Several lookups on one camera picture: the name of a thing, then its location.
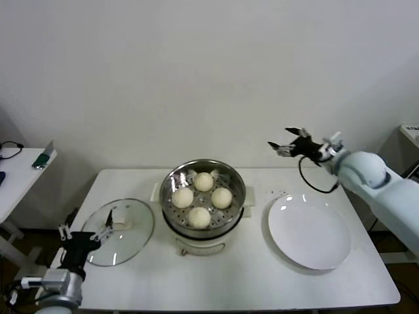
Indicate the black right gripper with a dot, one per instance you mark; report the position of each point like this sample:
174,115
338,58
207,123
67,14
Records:
306,146

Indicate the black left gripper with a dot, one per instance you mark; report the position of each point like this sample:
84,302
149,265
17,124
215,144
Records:
77,245

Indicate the round glass pot lid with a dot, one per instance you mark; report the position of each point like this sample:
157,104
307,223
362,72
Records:
131,235

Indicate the white steamed baozi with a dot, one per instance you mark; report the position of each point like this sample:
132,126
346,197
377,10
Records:
182,198
203,182
199,217
222,198

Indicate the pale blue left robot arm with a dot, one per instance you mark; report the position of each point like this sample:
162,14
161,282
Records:
62,284

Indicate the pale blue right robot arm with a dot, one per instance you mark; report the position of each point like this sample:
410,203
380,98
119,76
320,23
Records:
366,170

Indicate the perforated steel steamer basket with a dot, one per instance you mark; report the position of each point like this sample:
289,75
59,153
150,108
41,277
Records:
235,196

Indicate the white side table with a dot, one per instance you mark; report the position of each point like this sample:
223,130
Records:
19,183

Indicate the round white plate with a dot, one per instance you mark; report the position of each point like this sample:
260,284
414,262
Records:
307,232

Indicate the dark blue object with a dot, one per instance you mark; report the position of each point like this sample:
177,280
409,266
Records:
2,179

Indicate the white cabinet with labels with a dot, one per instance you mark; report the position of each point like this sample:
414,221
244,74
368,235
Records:
409,135

